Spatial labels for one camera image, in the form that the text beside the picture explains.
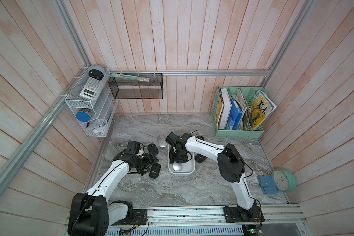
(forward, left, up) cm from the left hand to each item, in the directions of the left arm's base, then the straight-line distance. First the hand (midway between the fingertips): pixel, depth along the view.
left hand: (155, 165), depth 83 cm
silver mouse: (+3, -13, -8) cm, 15 cm away
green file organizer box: (+26, -62, -4) cm, 67 cm away
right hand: (+5, -11, -6) cm, 14 cm away
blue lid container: (+17, +38, +22) cm, 47 cm away
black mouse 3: (+25, -30, -7) cm, 39 cm away
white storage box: (+1, -19, -6) cm, 20 cm away
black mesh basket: (+52, +24, +15) cm, 59 cm away
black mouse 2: (-1, +1, -6) cm, 7 cm away
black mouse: (+15, +4, -7) cm, 17 cm away
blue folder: (+31, -51, +10) cm, 60 cm away
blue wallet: (-8, -64, -6) cm, 65 cm away
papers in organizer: (+29, -60, +4) cm, 67 cm away
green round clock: (-8, -70, +1) cm, 71 cm away
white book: (+31, -44, +15) cm, 56 cm away
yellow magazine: (+37, -70, +11) cm, 80 cm away
